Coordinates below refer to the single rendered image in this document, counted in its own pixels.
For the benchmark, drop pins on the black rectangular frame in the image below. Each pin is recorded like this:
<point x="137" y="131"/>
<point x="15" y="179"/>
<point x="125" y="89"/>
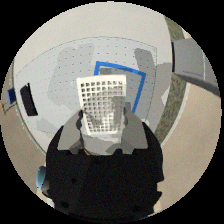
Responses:
<point x="28" y="101"/>

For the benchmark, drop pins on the blue tape outline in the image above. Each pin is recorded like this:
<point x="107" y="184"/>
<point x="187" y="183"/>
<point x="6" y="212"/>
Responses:
<point x="96" y="72"/>

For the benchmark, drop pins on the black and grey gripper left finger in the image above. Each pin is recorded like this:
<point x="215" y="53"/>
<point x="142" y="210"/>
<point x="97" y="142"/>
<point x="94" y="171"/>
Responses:
<point x="68" y="140"/>

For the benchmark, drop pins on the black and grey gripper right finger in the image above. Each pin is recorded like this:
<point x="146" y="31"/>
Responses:
<point x="138" y="139"/>

